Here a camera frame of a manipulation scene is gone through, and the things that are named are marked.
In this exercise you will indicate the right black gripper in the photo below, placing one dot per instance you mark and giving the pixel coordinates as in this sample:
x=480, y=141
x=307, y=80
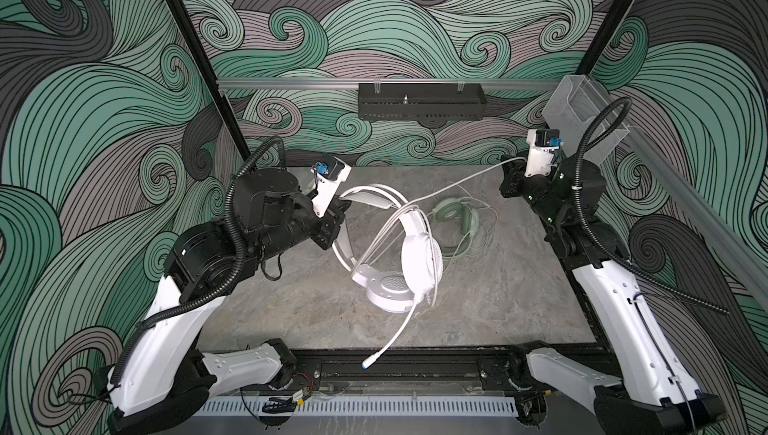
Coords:
x=518, y=181

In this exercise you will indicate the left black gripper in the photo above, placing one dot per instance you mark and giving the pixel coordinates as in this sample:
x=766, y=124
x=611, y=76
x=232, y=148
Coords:
x=330, y=223

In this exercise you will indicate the green over-ear headphones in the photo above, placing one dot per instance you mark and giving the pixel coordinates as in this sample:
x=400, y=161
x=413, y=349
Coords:
x=455, y=209

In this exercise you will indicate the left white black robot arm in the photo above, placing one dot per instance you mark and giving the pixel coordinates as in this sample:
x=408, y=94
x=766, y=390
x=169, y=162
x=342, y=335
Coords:
x=161, y=379

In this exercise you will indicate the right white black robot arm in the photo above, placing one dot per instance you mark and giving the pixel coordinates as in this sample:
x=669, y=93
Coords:
x=653, y=393

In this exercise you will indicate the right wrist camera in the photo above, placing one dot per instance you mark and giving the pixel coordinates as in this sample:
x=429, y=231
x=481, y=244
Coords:
x=543, y=146

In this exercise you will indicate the clear plastic wall bin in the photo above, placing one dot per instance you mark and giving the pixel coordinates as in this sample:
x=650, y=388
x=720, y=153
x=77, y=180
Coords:
x=571, y=109

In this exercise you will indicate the black perforated wall tray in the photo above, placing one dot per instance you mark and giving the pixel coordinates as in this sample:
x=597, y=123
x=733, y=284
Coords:
x=431, y=104

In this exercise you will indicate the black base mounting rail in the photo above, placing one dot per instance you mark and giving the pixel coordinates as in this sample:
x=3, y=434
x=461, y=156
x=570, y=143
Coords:
x=396, y=366

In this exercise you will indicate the white slotted cable duct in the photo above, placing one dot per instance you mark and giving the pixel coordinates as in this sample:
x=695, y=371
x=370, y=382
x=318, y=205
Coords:
x=369, y=406

